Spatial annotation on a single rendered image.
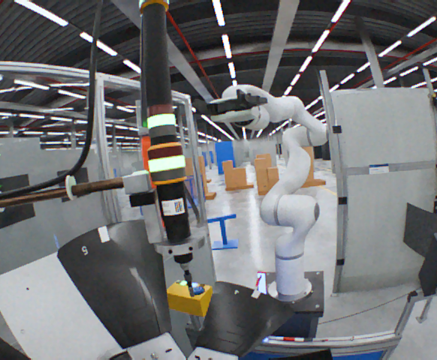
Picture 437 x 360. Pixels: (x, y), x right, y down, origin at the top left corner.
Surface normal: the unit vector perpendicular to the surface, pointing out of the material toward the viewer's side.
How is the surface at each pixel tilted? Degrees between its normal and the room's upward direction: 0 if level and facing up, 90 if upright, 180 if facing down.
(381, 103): 91
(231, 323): 6
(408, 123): 90
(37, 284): 50
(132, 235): 44
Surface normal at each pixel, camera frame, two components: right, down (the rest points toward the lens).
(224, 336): -0.07, -0.99
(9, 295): 0.60, -0.69
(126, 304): 0.03, -0.55
